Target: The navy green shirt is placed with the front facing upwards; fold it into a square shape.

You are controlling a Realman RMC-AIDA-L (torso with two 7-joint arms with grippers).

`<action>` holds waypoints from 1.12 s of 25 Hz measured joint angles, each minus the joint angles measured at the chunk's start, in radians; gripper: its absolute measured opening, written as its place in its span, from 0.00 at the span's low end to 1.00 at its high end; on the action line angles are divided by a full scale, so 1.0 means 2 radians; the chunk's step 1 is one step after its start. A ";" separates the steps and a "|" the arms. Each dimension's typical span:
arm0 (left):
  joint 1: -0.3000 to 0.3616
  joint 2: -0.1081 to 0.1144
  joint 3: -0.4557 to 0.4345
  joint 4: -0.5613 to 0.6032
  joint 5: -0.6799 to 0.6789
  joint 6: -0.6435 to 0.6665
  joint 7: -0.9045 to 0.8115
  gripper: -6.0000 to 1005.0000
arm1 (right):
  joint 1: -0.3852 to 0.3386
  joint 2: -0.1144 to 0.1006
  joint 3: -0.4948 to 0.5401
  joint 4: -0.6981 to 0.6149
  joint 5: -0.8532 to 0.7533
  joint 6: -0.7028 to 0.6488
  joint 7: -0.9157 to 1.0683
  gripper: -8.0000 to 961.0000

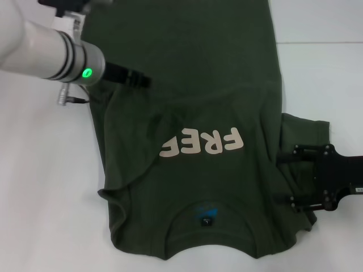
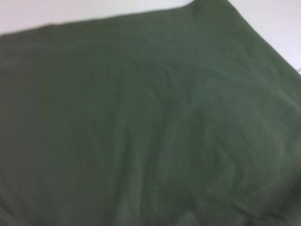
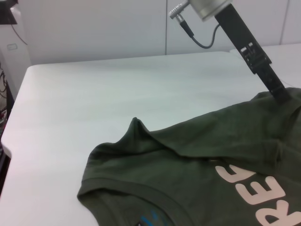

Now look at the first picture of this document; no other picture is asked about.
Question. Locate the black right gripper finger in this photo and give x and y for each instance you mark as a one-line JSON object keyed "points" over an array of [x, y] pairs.
{"points": [[297, 157], [309, 202]]}

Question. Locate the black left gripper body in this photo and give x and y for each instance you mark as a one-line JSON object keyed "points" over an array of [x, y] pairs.
{"points": [[116, 72]]}

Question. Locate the dark green FREE t-shirt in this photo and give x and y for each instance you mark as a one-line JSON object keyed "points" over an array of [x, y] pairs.
{"points": [[187, 113]]}

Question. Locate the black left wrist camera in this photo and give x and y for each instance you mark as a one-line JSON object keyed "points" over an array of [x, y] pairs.
{"points": [[65, 5]]}

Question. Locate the white camera bracket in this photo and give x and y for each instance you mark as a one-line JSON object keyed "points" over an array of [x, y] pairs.
{"points": [[66, 24]]}

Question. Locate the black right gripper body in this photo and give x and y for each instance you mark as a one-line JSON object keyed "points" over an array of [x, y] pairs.
{"points": [[331, 175]]}

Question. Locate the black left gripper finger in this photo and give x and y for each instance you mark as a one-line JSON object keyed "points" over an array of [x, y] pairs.
{"points": [[140, 80]]}

